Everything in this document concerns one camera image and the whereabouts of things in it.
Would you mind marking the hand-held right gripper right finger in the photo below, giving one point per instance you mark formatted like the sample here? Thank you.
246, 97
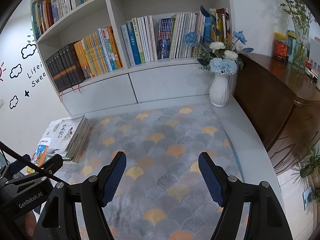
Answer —
211, 177

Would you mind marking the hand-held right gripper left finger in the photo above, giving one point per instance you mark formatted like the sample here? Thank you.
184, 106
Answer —
113, 177

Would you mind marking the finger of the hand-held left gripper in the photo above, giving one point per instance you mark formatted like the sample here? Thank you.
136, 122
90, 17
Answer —
23, 160
53, 162

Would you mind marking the stack of thin books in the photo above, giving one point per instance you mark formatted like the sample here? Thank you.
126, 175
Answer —
67, 135

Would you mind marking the row of black books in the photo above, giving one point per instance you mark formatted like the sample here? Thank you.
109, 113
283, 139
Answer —
65, 67

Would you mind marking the row of orange yellow books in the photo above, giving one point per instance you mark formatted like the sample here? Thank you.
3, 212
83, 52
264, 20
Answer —
97, 52

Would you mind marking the row of white blue books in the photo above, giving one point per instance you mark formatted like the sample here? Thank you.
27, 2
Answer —
140, 42

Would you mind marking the row of pale books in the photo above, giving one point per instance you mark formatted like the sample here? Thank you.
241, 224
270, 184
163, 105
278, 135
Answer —
186, 35

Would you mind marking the row of dark blue books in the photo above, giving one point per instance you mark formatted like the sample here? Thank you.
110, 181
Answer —
165, 38

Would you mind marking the row of tall books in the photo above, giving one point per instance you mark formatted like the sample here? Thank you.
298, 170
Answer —
221, 22

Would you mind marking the white orange blue workbook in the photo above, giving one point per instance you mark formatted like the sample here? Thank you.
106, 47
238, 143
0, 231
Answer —
41, 152

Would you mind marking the grey fan pattern table mat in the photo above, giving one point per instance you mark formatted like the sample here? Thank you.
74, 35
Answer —
162, 135

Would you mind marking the white ribbed vase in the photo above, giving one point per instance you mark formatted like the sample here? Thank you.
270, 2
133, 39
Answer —
219, 90

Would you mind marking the white blue device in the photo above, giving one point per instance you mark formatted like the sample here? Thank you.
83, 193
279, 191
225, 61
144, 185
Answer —
308, 196

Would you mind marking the green potted plant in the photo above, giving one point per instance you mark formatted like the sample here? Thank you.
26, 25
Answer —
311, 162

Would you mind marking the white bookshelf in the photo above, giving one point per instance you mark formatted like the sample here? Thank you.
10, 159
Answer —
162, 87

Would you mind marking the brown wooden sideboard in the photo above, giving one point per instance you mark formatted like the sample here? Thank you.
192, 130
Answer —
270, 92

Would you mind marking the red snack jar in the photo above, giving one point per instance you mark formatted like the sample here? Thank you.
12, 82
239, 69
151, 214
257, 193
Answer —
281, 48

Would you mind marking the clear glass vase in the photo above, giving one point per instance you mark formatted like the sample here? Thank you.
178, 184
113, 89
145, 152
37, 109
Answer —
300, 55

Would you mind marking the teal canister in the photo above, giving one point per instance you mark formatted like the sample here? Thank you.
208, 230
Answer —
291, 45

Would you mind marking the white appliance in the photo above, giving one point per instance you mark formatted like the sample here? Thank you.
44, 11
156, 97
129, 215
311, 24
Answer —
316, 55

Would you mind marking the green yellow plant stems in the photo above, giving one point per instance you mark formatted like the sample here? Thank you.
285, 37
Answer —
297, 7

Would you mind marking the black cloud outline wall sticker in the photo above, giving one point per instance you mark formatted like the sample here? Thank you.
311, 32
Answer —
13, 101
15, 71
28, 51

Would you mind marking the black star wall sticker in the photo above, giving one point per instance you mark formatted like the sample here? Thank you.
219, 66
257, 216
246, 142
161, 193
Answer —
26, 93

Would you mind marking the black lettering wall sticker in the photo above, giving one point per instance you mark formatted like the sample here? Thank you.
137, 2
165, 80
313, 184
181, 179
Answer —
29, 76

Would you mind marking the sun spiral wall sticker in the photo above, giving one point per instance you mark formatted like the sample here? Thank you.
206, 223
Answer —
2, 70

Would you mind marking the green leaf wall sticker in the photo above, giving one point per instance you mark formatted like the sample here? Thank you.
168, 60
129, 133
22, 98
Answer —
31, 36

